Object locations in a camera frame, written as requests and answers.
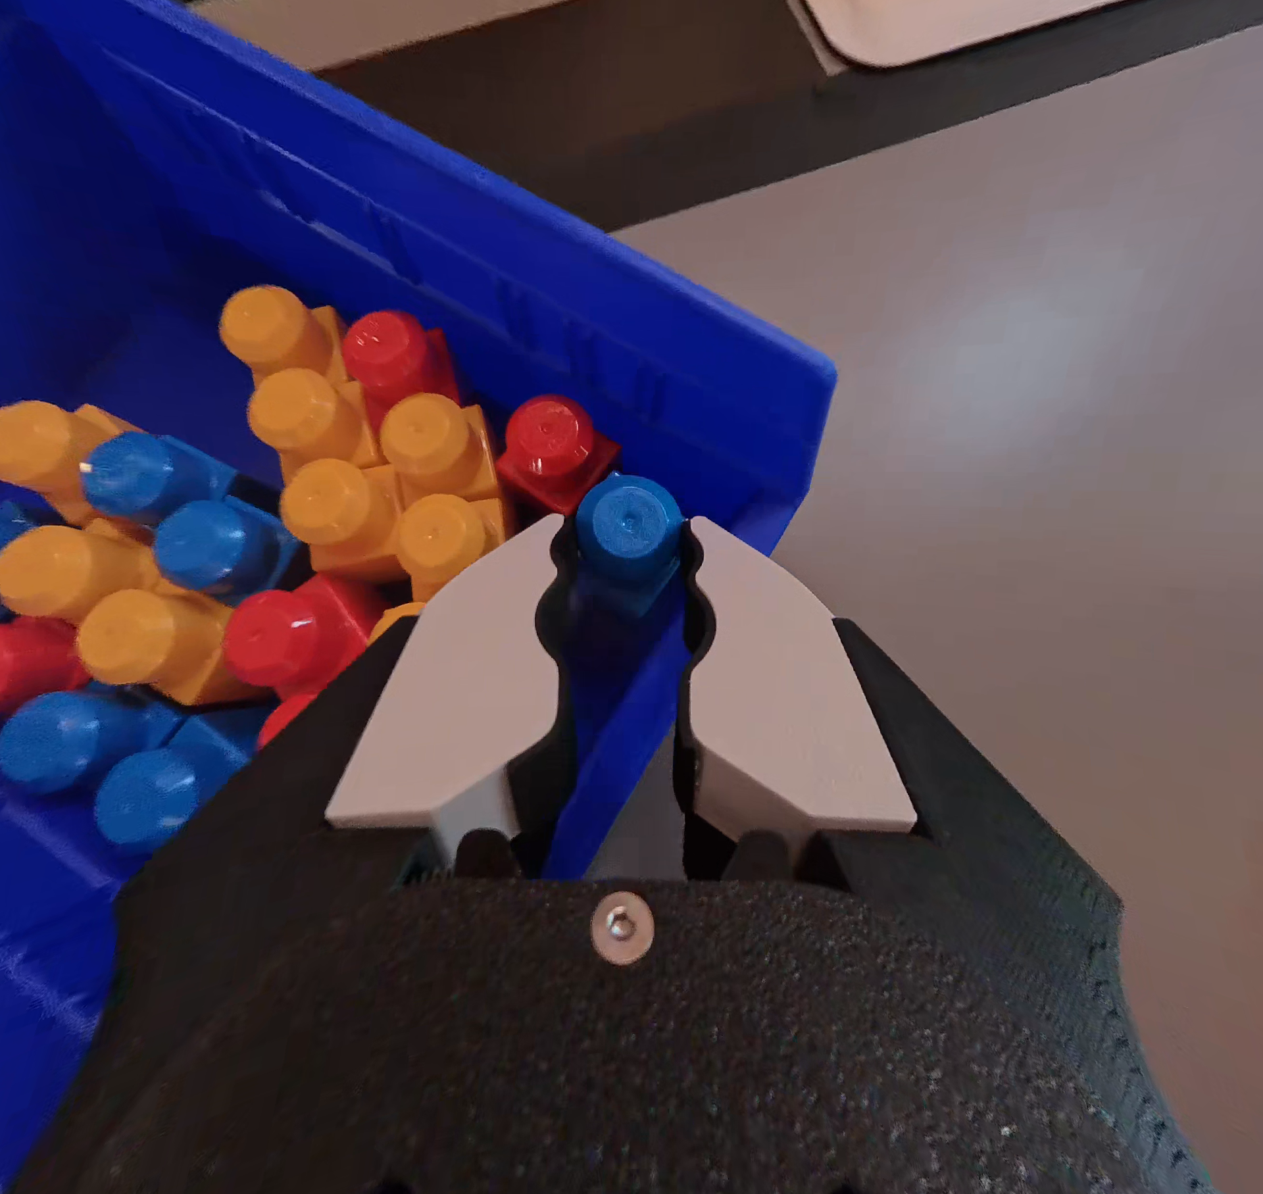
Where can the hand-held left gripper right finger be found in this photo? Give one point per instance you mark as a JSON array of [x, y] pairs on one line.
[[789, 720]]

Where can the pile of mega blocks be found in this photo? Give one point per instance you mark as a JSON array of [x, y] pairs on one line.
[[324, 502]]

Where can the blue plastic bin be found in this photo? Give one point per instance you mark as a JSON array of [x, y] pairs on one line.
[[296, 177]]

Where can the blue mega block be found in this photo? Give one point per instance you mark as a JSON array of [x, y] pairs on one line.
[[630, 537]]

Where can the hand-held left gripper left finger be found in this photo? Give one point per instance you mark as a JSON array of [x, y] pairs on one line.
[[454, 709]]

